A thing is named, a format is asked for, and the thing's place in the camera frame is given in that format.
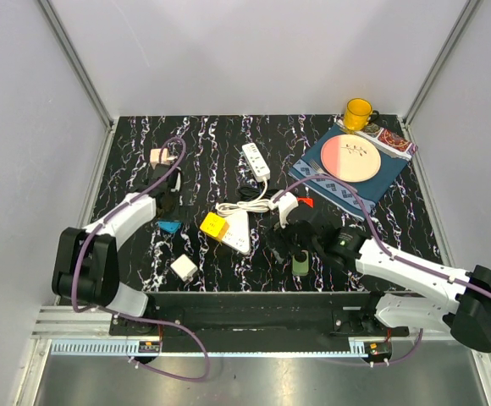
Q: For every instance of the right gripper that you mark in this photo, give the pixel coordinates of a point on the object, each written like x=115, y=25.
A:
x=279, y=234

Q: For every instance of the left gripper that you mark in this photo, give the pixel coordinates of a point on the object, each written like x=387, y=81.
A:
x=177, y=214

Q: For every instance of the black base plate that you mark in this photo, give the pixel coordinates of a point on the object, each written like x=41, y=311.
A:
x=310, y=322

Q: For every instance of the white cube charger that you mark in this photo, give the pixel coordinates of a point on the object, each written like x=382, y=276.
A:
x=184, y=268

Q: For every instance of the white triangular power strip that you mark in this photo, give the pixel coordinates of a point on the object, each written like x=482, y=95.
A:
x=237, y=236

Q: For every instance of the yellow mug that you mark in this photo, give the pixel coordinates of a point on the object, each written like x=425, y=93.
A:
x=359, y=113

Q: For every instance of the green power strip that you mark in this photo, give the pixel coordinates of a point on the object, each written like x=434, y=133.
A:
x=300, y=264

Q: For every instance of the beige cube socket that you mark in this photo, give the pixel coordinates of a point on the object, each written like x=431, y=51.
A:
x=161, y=156

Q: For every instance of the white rectangular power strip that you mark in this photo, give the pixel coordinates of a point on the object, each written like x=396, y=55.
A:
x=256, y=162

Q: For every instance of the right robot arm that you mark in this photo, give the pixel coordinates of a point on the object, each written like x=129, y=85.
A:
x=443, y=299

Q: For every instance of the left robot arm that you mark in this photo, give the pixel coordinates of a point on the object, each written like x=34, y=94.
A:
x=86, y=268

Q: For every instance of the yellow cube socket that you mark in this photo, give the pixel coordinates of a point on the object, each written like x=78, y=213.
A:
x=214, y=226

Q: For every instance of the red cube socket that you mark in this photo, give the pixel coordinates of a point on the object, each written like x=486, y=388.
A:
x=306, y=200

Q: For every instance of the blue plug adapter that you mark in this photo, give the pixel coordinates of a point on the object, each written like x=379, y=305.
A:
x=169, y=227

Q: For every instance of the pink cream plate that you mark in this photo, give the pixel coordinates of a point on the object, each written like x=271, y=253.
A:
x=350, y=158

